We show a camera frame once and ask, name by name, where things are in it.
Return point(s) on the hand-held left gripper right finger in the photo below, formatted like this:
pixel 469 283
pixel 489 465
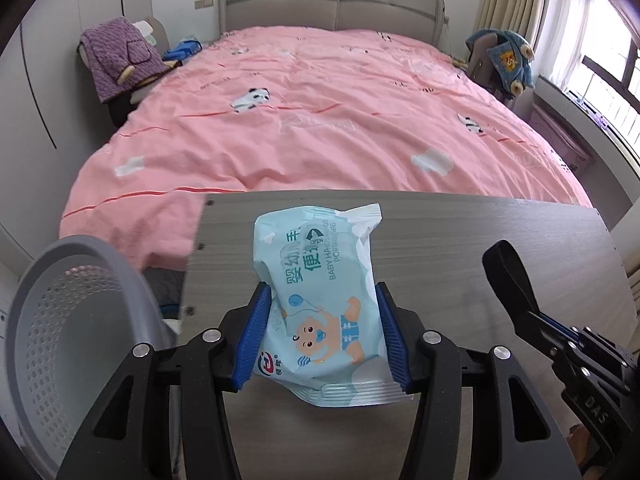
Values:
pixel 395 345

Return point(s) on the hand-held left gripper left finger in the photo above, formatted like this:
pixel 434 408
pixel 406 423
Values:
pixel 252 340

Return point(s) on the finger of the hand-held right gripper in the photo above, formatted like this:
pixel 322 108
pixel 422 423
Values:
pixel 550 347
pixel 560 327

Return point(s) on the light blue wet wipes pack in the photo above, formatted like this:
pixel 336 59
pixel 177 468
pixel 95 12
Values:
pixel 320 285

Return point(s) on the grey perforated plastic basket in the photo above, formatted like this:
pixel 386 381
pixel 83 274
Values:
pixel 75 335

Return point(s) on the person's right hand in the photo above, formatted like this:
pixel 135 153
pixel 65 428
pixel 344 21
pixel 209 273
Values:
pixel 580 447

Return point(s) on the pink storage box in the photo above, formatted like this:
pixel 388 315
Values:
pixel 560 135

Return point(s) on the pink bed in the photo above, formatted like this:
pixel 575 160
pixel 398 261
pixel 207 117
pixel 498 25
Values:
pixel 325 125

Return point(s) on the dark framed window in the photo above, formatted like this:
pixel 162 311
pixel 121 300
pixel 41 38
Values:
pixel 615 60

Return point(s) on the blue bear print garment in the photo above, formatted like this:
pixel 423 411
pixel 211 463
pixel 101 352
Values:
pixel 507 57

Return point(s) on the blue cloth item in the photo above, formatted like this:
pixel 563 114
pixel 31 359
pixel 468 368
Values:
pixel 182 50

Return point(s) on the purple fuzzy garment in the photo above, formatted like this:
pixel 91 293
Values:
pixel 115 55

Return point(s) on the beige chair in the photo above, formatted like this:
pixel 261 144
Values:
pixel 159 30

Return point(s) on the white wardrobe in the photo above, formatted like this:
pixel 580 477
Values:
pixel 45 35

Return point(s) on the wall outlet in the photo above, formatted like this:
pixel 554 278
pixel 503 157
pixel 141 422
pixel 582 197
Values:
pixel 204 3

